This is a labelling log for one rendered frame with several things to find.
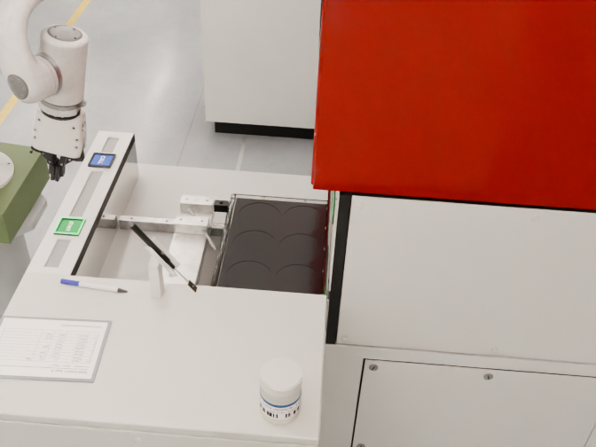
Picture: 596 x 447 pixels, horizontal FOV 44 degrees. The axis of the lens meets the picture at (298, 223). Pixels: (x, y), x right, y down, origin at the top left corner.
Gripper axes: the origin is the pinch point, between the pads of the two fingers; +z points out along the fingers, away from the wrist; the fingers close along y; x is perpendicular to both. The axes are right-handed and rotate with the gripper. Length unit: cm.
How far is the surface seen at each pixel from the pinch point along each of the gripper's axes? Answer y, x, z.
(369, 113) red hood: -55, 15, -40
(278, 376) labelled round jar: -50, 45, -5
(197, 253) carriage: -32.0, -3.5, 17.2
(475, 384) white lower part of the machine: -99, 16, 19
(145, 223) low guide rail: -17.7, -16.9, 23.7
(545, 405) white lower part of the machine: -116, 16, 21
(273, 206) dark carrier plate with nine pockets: -47, -21, 12
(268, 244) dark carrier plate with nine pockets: -47.4, -6.3, 12.0
